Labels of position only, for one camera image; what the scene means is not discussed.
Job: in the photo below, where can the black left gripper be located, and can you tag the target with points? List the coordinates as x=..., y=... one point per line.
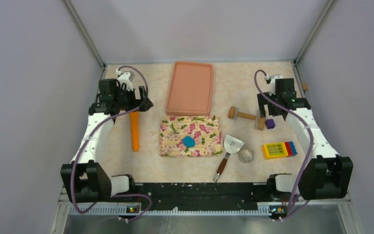
x=142, y=104

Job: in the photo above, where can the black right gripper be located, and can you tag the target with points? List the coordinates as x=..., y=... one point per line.
x=262, y=101

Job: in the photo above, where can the wooden double-ended roller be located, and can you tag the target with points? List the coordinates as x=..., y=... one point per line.
x=234, y=113

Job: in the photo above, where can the blue dough piece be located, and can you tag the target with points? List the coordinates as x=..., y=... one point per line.
x=189, y=142

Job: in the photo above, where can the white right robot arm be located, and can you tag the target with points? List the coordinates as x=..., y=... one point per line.
x=324, y=173

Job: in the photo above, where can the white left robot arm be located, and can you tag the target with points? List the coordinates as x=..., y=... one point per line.
x=84, y=178

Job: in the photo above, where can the purple toy block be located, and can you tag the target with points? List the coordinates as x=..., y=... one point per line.
x=270, y=124

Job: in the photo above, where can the small wooden cork piece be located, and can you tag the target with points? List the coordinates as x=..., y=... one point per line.
x=304, y=86

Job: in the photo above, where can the yellow red blue toy block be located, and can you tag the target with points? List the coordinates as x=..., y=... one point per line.
x=279, y=150

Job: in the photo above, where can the pink rectangular tray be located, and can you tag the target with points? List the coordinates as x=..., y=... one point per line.
x=191, y=89

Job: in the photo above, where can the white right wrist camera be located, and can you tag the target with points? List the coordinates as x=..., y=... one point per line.
x=271, y=80

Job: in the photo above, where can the metal scraper wooden handle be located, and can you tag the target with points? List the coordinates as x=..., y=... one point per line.
x=232, y=145

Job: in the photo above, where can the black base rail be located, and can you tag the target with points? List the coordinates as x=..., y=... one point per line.
x=213, y=196

